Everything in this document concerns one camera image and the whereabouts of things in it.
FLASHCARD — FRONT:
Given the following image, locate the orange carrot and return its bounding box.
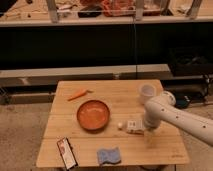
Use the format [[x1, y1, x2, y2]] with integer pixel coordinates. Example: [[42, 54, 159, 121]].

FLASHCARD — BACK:
[[67, 89, 92, 101]]

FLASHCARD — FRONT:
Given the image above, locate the red cloth on shelf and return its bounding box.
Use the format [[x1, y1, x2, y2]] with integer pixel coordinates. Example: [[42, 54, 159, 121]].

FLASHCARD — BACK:
[[101, 0, 135, 17]]

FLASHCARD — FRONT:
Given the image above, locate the white plastic cup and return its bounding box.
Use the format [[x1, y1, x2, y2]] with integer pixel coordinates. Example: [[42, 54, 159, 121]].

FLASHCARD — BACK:
[[139, 84, 156, 104]]

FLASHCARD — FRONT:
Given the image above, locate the long wooden bench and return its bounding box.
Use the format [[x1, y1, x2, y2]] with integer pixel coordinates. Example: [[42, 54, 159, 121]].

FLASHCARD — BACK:
[[0, 64, 170, 87]]

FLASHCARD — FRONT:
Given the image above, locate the orange round bowl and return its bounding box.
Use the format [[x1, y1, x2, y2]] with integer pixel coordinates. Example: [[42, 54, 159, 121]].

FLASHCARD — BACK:
[[77, 100, 110, 131]]

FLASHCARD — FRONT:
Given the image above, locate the white plastic bottle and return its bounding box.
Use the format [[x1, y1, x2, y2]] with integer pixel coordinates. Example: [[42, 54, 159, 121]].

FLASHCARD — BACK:
[[117, 120, 144, 134]]

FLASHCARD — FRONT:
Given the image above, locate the blue sponge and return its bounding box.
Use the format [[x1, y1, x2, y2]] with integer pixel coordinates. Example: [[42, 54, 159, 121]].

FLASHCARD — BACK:
[[97, 147, 121, 165]]

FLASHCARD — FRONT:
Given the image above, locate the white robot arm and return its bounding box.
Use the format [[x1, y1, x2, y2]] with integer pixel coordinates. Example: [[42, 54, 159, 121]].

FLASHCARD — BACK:
[[143, 91, 213, 147]]

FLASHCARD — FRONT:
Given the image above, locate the wooden folding table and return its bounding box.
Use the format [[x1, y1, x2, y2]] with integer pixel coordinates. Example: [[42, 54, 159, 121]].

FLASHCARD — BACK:
[[36, 80, 189, 168]]

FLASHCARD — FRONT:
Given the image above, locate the black thin cable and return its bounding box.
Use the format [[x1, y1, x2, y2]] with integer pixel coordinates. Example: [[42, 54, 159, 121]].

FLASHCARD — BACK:
[[132, 15, 139, 80]]

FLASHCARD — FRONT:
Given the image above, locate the black object on shelf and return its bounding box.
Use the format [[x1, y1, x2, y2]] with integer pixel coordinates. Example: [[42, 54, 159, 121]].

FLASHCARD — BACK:
[[78, 5, 102, 18]]

